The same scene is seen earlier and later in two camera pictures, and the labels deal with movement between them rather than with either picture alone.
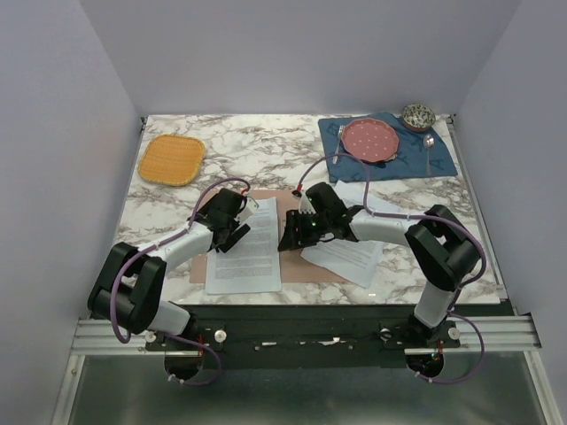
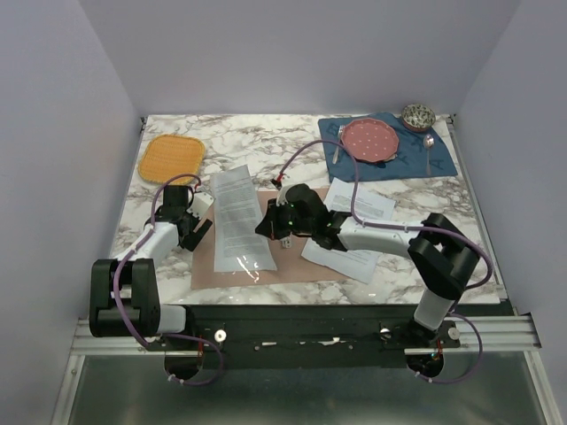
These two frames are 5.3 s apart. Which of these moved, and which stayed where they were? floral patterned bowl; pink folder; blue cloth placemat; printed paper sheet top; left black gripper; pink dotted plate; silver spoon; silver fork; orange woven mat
Moved: printed paper sheet top; pink folder; left black gripper
Stayed: pink dotted plate; silver fork; floral patterned bowl; silver spoon; orange woven mat; blue cloth placemat
